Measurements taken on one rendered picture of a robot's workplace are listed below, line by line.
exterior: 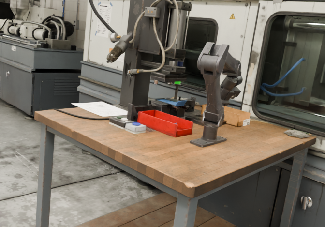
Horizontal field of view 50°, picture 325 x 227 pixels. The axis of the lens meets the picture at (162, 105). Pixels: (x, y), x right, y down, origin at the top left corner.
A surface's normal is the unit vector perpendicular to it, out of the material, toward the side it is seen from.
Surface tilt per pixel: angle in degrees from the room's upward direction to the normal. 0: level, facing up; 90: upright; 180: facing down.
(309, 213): 90
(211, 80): 119
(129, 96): 90
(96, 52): 90
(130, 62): 90
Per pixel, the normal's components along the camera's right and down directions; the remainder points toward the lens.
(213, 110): -0.51, 0.57
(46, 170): 0.73, 0.22
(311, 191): -0.71, 0.05
